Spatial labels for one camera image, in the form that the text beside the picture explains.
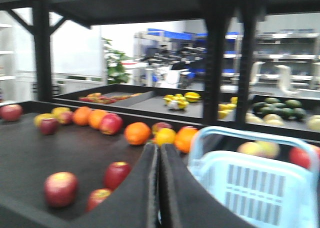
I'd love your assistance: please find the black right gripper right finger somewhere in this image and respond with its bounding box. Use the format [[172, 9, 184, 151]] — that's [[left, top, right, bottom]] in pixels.
[[159, 144, 252, 228]]

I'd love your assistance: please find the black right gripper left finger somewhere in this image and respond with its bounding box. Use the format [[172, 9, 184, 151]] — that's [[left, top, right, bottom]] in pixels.
[[0, 144, 159, 228]]

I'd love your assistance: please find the light blue plastic basket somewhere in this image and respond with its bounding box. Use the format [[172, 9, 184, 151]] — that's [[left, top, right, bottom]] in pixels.
[[188, 126, 320, 228]]

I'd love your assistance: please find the dark red apple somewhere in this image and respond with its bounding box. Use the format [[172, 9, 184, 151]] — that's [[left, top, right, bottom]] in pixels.
[[103, 161, 132, 190], [85, 188, 113, 212], [39, 118, 59, 135], [44, 171, 79, 208]]

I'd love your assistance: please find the orange fruit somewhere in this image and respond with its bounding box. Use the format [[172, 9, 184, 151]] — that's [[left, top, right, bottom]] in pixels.
[[174, 126, 199, 154], [73, 106, 92, 126], [88, 109, 108, 130], [124, 122, 152, 146]]

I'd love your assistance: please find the red yellow apple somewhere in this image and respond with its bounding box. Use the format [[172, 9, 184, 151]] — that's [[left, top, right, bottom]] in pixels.
[[151, 122, 173, 134]]

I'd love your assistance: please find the red pink apple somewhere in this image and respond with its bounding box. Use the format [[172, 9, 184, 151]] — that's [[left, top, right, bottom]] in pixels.
[[99, 113, 123, 135]]

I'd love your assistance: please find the pale peach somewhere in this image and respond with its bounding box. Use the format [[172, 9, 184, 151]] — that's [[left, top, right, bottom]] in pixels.
[[236, 141, 264, 157], [255, 140, 281, 159]]

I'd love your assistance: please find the white garlic bulb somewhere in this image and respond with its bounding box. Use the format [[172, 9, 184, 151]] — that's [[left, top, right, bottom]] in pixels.
[[167, 100, 180, 110]]

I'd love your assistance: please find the yellow starfruit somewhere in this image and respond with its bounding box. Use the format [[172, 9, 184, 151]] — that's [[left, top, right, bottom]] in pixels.
[[184, 92, 201, 103]]

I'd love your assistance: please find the small pink apple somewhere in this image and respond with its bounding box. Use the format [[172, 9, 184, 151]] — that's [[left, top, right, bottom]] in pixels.
[[58, 111, 74, 125]]

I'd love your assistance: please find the bright red apple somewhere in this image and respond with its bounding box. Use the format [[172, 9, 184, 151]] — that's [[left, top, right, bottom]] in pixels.
[[289, 147, 310, 169]]

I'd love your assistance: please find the green avocado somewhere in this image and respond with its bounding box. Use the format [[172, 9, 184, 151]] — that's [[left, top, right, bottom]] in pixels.
[[284, 99, 303, 109]]

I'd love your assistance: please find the red apple at edge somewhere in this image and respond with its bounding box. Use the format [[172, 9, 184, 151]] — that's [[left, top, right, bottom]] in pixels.
[[0, 104, 23, 122]]

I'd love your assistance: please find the black upright post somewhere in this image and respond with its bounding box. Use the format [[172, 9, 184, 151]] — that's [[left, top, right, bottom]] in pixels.
[[32, 0, 53, 102]]

